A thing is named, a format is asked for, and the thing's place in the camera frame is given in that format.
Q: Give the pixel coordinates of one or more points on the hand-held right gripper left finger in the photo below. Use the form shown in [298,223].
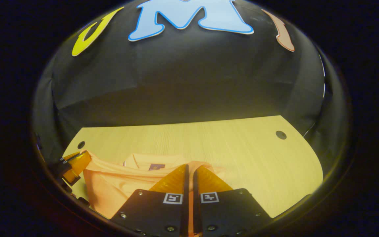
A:
[186,210]

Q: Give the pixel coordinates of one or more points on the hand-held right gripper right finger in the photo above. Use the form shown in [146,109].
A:
[196,210]

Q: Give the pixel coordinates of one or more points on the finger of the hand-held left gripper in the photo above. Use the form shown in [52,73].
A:
[77,164]

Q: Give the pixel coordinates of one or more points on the orange polo T-shirt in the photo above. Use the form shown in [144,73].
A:
[117,184]

